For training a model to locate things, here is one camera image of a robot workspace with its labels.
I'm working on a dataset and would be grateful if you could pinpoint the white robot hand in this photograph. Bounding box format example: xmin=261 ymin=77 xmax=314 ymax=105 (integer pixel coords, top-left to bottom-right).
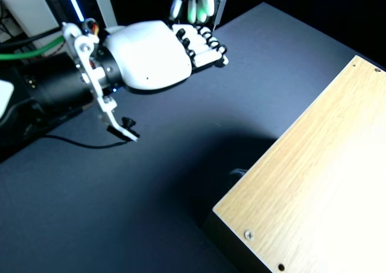
xmin=168 ymin=0 xmax=217 ymax=24
xmin=104 ymin=20 xmax=229 ymax=93

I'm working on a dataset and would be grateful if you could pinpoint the metal door handle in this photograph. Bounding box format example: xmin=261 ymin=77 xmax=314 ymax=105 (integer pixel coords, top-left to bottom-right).
xmin=228 ymin=168 xmax=252 ymax=185

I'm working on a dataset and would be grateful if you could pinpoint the wooden cabinet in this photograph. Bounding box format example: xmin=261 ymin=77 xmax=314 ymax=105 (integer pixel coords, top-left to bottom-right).
xmin=201 ymin=55 xmax=386 ymax=273

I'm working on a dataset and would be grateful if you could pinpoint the grey table cloth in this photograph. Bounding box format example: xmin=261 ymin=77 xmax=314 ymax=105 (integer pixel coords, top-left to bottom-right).
xmin=0 ymin=1 xmax=365 ymax=273

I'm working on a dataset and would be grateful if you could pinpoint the white column with blue light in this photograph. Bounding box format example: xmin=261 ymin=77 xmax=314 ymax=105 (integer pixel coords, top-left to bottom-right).
xmin=0 ymin=0 xmax=118 ymax=49

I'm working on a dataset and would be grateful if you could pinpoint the thin black cable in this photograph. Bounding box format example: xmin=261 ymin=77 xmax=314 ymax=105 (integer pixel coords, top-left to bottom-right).
xmin=42 ymin=133 xmax=135 ymax=149

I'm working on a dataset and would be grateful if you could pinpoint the green cable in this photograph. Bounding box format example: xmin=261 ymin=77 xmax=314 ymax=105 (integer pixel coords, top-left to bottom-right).
xmin=0 ymin=34 xmax=66 ymax=60

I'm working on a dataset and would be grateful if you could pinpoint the thick dark cable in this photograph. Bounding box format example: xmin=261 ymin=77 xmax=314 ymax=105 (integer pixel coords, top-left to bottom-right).
xmin=0 ymin=28 xmax=65 ymax=50

